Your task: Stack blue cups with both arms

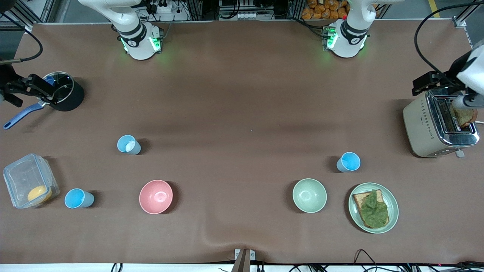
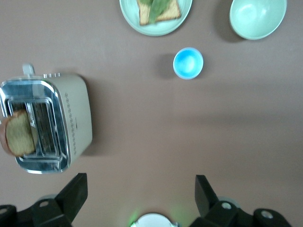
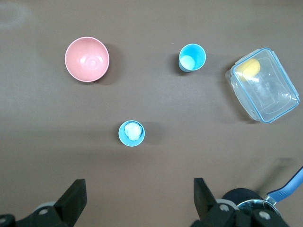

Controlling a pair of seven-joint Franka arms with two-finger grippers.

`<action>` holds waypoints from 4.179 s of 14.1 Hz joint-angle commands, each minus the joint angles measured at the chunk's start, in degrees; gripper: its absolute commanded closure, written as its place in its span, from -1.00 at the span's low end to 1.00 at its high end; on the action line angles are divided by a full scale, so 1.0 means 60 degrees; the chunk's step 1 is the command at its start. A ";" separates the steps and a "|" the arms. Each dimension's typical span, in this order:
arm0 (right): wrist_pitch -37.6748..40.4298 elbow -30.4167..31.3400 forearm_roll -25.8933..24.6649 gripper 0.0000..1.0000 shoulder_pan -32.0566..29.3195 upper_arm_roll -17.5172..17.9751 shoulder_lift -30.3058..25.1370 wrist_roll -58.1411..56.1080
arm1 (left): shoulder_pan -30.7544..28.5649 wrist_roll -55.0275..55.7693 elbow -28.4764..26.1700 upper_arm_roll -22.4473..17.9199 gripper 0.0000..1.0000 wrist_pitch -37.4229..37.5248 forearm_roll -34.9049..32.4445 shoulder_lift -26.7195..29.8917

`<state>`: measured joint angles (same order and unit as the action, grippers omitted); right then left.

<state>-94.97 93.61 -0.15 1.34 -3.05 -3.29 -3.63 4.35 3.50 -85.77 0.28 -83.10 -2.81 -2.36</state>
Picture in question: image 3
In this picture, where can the clear blue-rimmed plastic container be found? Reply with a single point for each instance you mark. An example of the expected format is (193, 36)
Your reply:
(267, 94)

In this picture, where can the empty light blue cup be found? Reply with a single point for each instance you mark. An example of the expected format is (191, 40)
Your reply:
(196, 53)

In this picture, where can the brown table cover mat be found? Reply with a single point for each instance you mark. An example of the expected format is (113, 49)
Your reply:
(151, 99)

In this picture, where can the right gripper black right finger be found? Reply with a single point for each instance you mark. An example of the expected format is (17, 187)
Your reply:
(206, 208)

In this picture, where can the blue cup with white paper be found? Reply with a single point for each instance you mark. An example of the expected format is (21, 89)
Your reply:
(124, 138)

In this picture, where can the pink bowl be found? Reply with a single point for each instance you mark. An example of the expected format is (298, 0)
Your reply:
(87, 59)

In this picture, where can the yellow round sponge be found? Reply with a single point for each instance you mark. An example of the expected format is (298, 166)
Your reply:
(249, 68)

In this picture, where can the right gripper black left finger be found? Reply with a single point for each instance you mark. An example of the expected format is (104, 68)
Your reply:
(71, 203)

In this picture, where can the white crumpled paper wad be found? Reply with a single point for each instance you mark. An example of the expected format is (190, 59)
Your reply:
(133, 131)

